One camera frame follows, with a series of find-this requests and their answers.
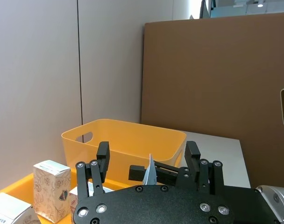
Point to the yellow shallow tray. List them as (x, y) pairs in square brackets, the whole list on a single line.
[(18, 186)]

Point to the white paper card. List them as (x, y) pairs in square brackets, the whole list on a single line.
[(151, 173)]

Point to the tall floral carton box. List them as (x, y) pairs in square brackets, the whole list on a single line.
[(51, 191)]

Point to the brown cardboard panel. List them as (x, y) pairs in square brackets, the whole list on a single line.
[(212, 93)]

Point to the round ceiling lamp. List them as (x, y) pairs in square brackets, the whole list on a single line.
[(260, 4)]

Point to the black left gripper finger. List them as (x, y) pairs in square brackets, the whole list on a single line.
[(91, 177)]

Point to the thin-bar finger of the right gripper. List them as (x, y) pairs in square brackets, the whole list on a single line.
[(166, 167)]

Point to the white lying carton box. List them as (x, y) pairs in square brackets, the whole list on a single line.
[(9, 206)]

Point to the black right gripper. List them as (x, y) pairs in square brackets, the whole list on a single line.
[(246, 205)]

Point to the ribbed-pad finger of the right gripper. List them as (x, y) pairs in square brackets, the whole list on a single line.
[(136, 173)]

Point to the yellow plastic basket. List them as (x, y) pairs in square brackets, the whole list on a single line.
[(132, 140)]

